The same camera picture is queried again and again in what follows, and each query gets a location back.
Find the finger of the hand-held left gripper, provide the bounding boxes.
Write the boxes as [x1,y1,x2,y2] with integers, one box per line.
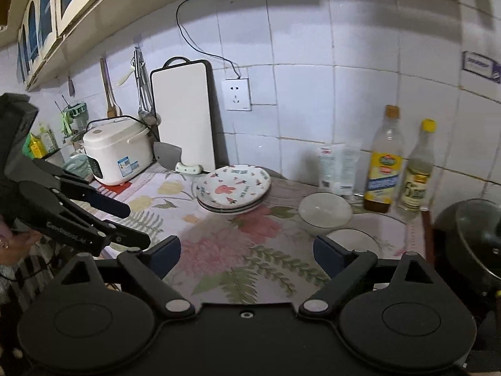
[19,182,152,258]
[33,158,132,219]

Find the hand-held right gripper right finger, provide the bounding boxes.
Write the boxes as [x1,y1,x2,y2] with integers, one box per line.
[299,235,435,320]

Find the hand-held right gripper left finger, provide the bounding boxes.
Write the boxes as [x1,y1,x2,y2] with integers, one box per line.
[51,235,196,320]

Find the white plate sun print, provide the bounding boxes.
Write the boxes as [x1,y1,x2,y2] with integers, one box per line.
[198,200,265,216]

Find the blue fried egg plate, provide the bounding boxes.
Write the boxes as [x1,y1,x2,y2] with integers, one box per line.
[196,172,271,212]

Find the carrot pattern plate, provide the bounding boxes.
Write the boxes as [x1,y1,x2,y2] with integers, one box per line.
[193,164,271,209]

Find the person's left hand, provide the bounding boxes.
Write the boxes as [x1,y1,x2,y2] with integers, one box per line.
[0,219,42,267]

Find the red striped mat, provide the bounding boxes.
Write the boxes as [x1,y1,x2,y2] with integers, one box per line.
[94,182,136,200]

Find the yellow green bottle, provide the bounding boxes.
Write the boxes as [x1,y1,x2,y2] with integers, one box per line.
[23,133,47,159]

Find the clear plastic bottle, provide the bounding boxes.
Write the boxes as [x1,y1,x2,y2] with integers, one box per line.
[39,122,59,153]

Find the green plastic basket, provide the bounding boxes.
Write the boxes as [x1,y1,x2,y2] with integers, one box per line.
[63,154,92,183]

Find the white rice cooker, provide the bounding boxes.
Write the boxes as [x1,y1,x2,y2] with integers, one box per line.
[82,116,154,186]

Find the green utensil holder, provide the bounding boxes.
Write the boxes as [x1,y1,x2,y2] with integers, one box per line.
[59,100,87,134]

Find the floral tablecloth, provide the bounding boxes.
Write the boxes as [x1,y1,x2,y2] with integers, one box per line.
[8,162,431,306]

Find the white seasoning bag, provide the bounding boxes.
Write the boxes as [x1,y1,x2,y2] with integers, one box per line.
[318,143,363,196]

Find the wooden spatula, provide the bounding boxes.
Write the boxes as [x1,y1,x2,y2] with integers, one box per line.
[99,58,121,119]

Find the amber bottle yellow label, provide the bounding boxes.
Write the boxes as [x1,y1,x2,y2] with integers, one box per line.
[364,105,405,214]

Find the white cutting board black rim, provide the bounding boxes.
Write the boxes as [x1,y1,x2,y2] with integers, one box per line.
[150,57,225,173]

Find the clear bottle yellow cap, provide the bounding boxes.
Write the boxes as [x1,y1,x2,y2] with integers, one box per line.
[397,118,437,213]

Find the beige upper cabinet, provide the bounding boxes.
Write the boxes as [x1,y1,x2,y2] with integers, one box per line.
[0,0,134,92]

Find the hanging metal tongs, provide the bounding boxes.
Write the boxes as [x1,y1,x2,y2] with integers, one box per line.
[133,47,151,112]

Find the cleaver with white handle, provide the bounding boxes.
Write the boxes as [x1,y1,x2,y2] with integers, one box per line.
[152,141,204,175]

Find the black wok wooden handle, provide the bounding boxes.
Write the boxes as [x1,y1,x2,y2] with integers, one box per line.
[432,199,501,302]

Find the cream handled utensil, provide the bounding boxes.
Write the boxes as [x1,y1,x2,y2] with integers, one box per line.
[117,63,137,87]

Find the white wall socket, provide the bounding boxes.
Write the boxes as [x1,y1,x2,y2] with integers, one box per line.
[221,77,252,111]

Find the black power cable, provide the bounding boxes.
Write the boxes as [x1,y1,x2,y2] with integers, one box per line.
[176,0,337,81]

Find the blue white wall sticker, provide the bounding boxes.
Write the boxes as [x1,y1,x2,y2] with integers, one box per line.
[461,51,501,84]

